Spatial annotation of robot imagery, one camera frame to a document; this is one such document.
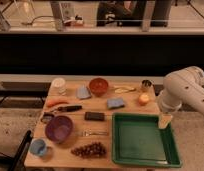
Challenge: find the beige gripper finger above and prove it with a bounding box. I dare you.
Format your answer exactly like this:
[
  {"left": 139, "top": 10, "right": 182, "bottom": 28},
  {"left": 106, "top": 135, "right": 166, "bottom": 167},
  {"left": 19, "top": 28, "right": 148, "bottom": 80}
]
[{"left": 158, "top": 114, "right": 173, "bottom": 129}]

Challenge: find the blue sponge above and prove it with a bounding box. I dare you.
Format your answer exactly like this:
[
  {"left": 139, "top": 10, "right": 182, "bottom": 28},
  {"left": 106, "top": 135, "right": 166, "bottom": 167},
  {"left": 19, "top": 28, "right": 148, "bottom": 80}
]
[{"left": 107, "top": 98, "right": 125, "bottom": 109}]

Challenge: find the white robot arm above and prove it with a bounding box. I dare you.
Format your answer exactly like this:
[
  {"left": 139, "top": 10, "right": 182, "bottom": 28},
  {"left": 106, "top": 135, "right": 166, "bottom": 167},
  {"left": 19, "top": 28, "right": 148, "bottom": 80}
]
[{"left": 157, "top": 66, "right": 204, "bottom": 129}]

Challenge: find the yellow apple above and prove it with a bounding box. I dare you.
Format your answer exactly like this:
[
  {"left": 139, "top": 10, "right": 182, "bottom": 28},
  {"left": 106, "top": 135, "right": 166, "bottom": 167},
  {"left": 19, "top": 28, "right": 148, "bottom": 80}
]
[{"left": 138, "top": 93, "right": 150, "bottom": 106}]

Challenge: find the green plastic tray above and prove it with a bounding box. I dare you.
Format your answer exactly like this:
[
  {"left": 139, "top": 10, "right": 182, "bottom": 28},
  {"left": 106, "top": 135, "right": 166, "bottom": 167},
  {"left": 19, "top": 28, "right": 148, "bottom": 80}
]
[{"left": 112, "top": 113, "right": 182, "bottom": 168}]

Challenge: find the small metal cup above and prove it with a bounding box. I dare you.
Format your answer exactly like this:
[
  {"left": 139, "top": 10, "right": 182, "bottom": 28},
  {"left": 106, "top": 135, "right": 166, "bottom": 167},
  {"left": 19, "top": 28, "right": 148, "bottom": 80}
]
[{"left": 141, "top": 80, "right": 152, "bottom": 92}]

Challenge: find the yellow banana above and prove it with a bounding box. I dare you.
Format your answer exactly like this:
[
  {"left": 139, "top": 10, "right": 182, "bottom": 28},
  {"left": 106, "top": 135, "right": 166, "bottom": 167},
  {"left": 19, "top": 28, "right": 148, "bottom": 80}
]
[{"left": 114, "top": 86, "right": 136, "bottom": 94}]

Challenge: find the dark rectangular block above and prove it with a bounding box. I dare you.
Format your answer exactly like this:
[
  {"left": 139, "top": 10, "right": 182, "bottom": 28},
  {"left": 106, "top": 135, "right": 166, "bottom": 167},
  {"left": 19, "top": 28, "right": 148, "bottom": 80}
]
[{"left": 84, "top": 112, "right": 105, "bottom": 121}]

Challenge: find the orange bowl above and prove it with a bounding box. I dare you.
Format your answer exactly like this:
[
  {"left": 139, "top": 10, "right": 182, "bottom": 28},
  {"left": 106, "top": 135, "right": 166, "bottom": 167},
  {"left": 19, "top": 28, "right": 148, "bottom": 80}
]
[{"left": 89, "top": 78, "right": 109, "bottom": 97}]

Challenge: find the bunch of dark grapes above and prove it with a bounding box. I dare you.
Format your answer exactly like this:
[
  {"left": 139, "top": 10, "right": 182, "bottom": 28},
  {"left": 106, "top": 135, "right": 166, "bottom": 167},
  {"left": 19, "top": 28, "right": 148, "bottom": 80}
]
[{"left": 71, "top": 142, "right": 107, "bottom": 158}]

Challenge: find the silver fork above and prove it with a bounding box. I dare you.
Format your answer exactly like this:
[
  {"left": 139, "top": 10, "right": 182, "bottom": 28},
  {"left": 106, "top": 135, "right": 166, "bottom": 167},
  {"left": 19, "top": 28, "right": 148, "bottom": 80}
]
[{"left": 80, "top": 131, "right": 109, "bottom": 136}]

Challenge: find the grey blue cloth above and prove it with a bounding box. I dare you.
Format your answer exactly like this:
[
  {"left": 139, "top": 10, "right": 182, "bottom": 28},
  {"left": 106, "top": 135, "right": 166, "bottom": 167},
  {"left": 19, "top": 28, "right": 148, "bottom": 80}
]
[{"left": 77, "top": 85, "right": 91, "bottom": 99}]

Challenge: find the purple bowl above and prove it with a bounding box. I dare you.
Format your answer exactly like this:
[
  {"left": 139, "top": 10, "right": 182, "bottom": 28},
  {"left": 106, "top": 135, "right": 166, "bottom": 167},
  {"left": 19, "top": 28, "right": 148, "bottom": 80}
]
[{"left": 45, "top": 116, "right": 73, "bottom": 143}]

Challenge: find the orange carrot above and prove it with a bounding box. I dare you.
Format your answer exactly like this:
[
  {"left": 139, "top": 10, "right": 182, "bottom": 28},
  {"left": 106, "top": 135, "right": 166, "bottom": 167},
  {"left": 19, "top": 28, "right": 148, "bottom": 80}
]
[{"left": 46, "top": 99, "right": 68, "bottom": 108}]

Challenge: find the seated person in background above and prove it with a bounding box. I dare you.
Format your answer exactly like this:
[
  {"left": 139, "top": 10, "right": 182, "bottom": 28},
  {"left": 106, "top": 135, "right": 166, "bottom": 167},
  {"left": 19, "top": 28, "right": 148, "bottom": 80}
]
[{"left": 96, "top": 0, "right": 172, "bottom": 27}]

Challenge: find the blue mug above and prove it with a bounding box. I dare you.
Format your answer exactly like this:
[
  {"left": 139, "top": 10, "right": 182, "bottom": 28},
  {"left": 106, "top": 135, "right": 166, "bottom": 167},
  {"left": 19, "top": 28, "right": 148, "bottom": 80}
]
[{"left": 29, "top": 139, "right": 47, "bottom": 157}]

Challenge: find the black stand left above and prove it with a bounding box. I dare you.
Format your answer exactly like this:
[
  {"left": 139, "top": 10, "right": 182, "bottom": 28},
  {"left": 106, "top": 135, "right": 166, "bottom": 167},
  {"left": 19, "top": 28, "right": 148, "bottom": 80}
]
[{"left": 7, "top": 130, "right": 32, "bottom": 171}]

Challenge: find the black handled knife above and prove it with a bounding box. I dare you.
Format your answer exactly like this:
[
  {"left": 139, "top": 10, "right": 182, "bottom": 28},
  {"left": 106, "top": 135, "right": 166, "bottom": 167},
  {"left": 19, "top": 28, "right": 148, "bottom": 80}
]
[{"left": 51, "top": 105, "right": 82, "bottom": 112}]

